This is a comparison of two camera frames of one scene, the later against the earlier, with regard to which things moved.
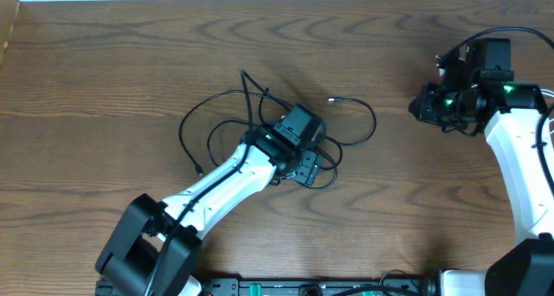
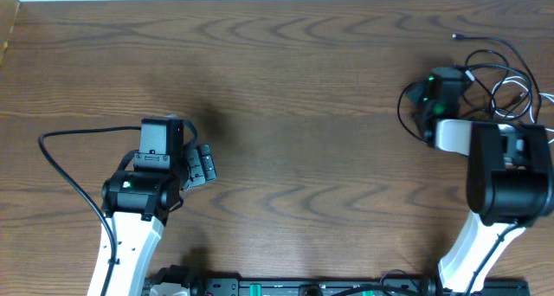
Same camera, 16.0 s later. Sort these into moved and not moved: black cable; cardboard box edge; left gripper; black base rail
Moved: left gripper; black cable
Not moved: cardboard box edge; black base rail
